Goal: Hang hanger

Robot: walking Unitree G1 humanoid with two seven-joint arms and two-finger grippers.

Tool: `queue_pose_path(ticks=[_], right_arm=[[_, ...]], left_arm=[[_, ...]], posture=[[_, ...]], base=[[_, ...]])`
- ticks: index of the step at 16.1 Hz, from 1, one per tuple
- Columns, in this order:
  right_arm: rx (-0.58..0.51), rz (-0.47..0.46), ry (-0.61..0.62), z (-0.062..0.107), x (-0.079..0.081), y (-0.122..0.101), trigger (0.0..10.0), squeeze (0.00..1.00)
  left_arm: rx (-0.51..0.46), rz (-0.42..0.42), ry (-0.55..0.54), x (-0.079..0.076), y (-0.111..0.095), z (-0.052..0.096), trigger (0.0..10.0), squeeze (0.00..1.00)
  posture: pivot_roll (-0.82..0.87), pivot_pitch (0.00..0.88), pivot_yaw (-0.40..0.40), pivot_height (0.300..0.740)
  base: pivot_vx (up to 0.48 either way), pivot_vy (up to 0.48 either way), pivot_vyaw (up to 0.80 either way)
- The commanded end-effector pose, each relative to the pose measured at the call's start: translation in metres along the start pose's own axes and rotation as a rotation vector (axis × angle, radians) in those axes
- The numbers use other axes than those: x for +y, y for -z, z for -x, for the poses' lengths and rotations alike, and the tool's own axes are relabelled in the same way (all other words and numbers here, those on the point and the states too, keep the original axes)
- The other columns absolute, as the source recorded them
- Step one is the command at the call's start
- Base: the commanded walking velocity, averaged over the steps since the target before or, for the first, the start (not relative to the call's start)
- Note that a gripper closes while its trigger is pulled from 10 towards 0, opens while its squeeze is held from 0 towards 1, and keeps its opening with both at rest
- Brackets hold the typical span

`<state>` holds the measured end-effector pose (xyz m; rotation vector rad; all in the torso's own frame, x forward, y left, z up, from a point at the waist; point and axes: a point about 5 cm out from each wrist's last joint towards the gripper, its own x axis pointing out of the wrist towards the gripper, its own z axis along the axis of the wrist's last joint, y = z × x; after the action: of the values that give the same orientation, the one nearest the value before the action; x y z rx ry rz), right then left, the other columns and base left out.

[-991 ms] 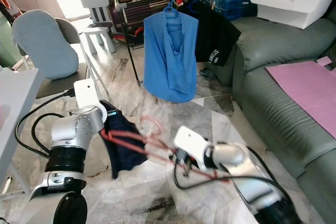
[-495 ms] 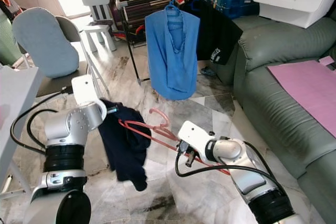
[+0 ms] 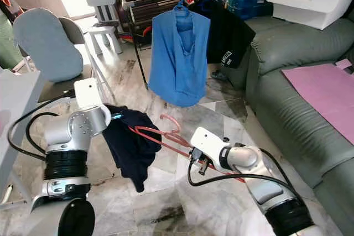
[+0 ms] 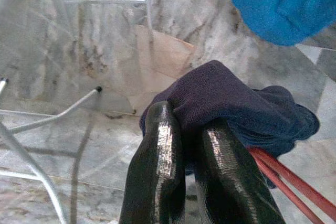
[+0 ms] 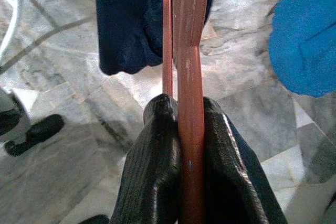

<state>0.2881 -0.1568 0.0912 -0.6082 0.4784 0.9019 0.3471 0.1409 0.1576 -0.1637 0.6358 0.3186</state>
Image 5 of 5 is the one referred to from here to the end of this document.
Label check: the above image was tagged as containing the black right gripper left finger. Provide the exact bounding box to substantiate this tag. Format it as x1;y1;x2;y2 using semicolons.
109;94;184;224

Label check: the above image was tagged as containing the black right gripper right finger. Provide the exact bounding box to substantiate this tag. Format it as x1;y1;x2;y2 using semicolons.
202;97;288;224

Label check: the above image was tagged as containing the pink clothes hanger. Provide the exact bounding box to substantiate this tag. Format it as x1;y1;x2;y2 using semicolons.
162;0;210;224

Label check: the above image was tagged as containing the navy blue garment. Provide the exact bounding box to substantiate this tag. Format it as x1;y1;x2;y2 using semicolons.
93;0;220;76

